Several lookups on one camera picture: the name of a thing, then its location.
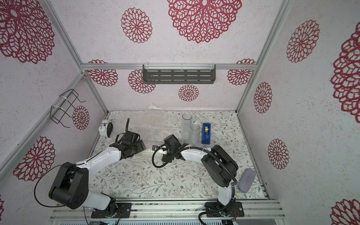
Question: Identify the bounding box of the white ribbed ceramic vase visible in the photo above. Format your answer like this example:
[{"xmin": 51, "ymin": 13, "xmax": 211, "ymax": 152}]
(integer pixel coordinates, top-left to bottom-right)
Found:
[{"xmin": 142, "ymin": 145, "xmax": 167, "ymax": 155}]

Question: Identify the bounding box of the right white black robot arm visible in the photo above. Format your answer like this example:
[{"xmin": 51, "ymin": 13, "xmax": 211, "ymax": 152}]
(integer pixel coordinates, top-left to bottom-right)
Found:
[{"xmin": 152, "ymin": 135, "xmax": 239, "ymax": 207}]

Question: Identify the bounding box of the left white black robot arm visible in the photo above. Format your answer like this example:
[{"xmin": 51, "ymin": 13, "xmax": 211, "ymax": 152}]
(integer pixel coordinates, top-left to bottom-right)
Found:
[{"xmin": 48, "ymin": 131, "xmax": 145, "ymax": 212}]

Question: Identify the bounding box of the front clear glass vase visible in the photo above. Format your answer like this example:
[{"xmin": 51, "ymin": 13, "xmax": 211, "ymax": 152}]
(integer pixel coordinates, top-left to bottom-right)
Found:
[{"xmin": 188, "ymin": 123, "xmax": 201, "ymax": 146}]

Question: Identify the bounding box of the clear glass vase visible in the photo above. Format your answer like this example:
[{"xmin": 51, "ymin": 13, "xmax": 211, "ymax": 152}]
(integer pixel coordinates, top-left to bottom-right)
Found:
[
  {"xmin": 181, "ymin": 113, "xmax": 192, "ymax": 140},
  {"xmin": 188, "ymin": 123, "xmax": 201, "ymax": 146}
]

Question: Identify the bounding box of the back clear glass vase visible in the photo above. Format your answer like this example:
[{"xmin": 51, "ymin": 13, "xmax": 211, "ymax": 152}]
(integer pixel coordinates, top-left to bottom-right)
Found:
[{"xmin": 181, "ymin": 113, "xmax": 192, "ymax": 140}]

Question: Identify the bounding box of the blue tape dispenser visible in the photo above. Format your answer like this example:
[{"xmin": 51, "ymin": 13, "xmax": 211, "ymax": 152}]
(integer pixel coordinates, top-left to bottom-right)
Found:
[{"xmin": 202, "ymin": 123, "xmax": 211, "ymax": 144}]

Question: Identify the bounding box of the grey oval sponge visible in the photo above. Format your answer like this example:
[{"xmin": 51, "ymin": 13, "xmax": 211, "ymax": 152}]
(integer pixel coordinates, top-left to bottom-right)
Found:
[{"xmin": 237, "ymin": 168, "xmax": 256, "ymax": 193}]

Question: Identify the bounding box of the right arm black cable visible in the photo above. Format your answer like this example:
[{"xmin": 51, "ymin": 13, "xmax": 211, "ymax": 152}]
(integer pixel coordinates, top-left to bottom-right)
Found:
[{"xmin": 151, "ymin": 144, "xmax": 239, "ymax": 225}]

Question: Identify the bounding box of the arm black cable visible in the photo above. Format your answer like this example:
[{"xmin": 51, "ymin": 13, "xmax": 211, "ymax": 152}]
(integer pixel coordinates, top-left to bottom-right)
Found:
[
  {"xmin": 33, "ymin": 118, "xmax": 130, "ymax": 209},
  {"xmin": 151, "ymin": 144, "xmax": 239, "ymax": 225}
]

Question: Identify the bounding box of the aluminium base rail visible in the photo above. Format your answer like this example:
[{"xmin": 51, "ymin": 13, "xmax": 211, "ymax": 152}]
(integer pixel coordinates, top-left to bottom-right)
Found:
[{"xmin": 50, "ymin": 199, "xmax": 286, "ymax": 221}]

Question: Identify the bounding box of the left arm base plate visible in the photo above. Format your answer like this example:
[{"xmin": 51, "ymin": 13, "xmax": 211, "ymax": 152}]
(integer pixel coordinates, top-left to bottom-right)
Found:
[{"xmin": 91, "ymin": 202, "xmax": 132, "ymax": 219}]

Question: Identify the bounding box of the grey slotted wall shelf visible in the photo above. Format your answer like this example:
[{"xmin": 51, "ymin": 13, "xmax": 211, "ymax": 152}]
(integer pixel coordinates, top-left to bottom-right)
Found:
[{"xmin": 142, "ymin": 64, "xmax": 216, "ymax": 84}]

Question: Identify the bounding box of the black wire wall basket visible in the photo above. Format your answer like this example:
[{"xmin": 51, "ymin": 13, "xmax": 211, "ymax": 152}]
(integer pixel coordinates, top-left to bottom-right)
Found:
[{"xmin": 49, "ymin": 89, "xmax": 85, "ymax": 128}]

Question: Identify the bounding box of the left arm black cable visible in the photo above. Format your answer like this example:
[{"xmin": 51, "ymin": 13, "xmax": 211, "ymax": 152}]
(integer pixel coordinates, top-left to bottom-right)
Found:
[{"xmin": 33, "ymin": 118, "xmax": 130, "ymax": 209}]

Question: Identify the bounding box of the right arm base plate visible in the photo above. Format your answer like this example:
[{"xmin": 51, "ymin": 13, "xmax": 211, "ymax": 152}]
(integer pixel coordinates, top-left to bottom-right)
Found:
[{"xmin": 205, "ymin": 201, "xmax": 245, "ymax": 218}]

